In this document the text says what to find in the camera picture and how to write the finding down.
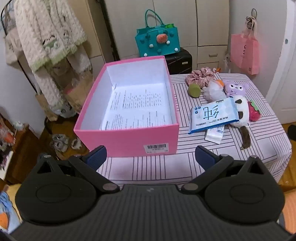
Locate white fluffy toy orange ball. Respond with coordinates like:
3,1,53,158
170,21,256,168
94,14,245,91
202,79,227,102

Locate green round puff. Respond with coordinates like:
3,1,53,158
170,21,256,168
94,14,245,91
188,83,201,98

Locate blue orange cloth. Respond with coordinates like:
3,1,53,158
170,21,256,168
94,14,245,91
0,191,22,235

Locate small white wipe packet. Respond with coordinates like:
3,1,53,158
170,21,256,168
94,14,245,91
205,125,225,144

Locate black hair ties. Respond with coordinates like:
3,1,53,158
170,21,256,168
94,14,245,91
245,9,258,30

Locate striped tablecloth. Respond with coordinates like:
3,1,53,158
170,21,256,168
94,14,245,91
96,74,292,186

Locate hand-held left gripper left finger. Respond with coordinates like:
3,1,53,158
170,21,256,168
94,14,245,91
32,145,120,194

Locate black suitcase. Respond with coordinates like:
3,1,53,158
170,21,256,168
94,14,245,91
165,47,193,75

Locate blue wet wipes pack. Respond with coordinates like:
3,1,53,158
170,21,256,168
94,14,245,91
188,97,240,135

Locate clear plastic bag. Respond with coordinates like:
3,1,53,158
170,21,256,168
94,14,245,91
223,54,232,73

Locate beige wardrobe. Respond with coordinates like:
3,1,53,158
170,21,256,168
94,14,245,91
88,0,232,68

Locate floral pink scrunchie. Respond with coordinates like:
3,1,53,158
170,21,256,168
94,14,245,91
186,67,217,88

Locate white door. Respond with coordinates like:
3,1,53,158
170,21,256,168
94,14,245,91
266,0,296,107

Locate pink cardboard box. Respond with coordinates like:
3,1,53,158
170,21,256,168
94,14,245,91
73,56,180,158

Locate red strawberry plush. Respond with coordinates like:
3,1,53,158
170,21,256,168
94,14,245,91
247,100,263,122

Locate printed paper sheet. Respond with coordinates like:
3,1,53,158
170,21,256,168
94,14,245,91
100,88,173,131

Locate teal felt handbag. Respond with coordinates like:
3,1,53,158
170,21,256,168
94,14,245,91
135,9,181,57

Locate brown paper bag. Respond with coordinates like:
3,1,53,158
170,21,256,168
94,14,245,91
62,73,94,112
35,93,59,121

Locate purple plush toy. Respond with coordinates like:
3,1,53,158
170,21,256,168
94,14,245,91
223,81,250,98

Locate cream knitted cardigan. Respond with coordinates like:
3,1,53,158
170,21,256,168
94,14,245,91
5,0,93,114

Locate wooden cabinet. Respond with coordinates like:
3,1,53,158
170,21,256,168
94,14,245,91
0,113,45,184

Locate pink shopping bag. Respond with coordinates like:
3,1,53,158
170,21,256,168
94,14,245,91
231,20,259,75

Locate white panda plush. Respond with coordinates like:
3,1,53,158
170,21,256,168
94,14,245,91
229,95,252,150

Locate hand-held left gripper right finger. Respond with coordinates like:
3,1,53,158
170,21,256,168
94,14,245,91
181,146,266,194

